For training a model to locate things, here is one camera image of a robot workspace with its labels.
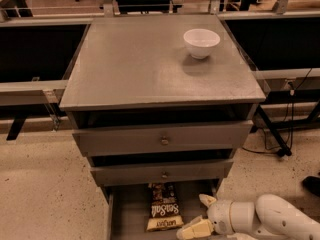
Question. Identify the brown chip bag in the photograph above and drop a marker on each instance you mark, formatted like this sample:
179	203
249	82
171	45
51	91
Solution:
164	210

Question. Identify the grey drawer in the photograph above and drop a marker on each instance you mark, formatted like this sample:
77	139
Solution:
130	206
162	138
161	172

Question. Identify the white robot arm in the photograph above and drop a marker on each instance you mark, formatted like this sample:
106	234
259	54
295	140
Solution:
270	217

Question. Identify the bottom grey drawer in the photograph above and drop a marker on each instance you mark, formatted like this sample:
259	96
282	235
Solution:
130	206

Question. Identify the white ceramic bowl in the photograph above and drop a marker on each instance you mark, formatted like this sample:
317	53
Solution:
200	43

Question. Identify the black object at right edge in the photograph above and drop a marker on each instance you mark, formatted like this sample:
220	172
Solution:
312	184

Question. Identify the left metal rail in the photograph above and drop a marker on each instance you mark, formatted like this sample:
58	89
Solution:
33	92

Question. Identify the middle grey drawer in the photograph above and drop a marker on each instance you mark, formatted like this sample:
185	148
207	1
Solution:
161	172

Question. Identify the grey wooden drawer cabinet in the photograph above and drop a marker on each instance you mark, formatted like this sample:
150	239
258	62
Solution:
134	71

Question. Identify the right metal rail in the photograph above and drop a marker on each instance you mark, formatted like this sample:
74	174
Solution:
277	80

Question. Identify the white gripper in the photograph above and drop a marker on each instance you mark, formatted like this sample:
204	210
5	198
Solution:
219	216

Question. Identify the metal rail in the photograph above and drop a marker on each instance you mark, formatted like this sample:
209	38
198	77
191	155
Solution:
277	80
33	92

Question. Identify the top grey drawer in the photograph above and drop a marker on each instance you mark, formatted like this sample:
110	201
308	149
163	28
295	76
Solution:
162	138

